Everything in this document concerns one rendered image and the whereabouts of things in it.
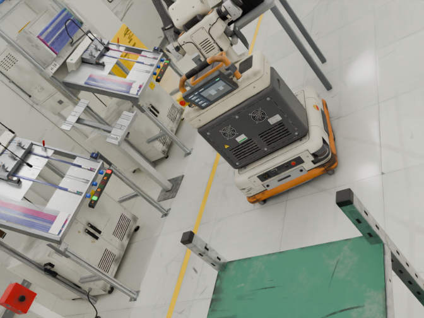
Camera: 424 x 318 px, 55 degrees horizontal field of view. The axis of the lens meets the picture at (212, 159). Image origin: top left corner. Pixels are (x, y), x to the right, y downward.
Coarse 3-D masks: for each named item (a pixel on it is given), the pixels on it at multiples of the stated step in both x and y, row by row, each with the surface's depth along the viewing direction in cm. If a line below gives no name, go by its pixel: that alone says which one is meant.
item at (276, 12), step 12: (264, 0) 276; (252, 12) 276; (264, 12) 269; (276, 12) 268; (288, 12) 308; (240, 24) 276; (288, 24) 275; (300, 24) 314; (228, 36) 283; (300, 48) 283; (312, 48) 326; (192, 60) 298; (312, 60) 288; (324, 60) 331; (324, 84) 300
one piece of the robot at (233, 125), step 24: (192, 72) 215; (240, 72) 221; (264, 72) 214; (240, 96) 220; (264, 96) 219; (288, 96) 231; (192, 120) 234; (216, 120) 233; (240, 120) 231; (264, 120) 229; (288, 120) 227; (216, 144) 245; (240, 144) 243; (264, 144) 241
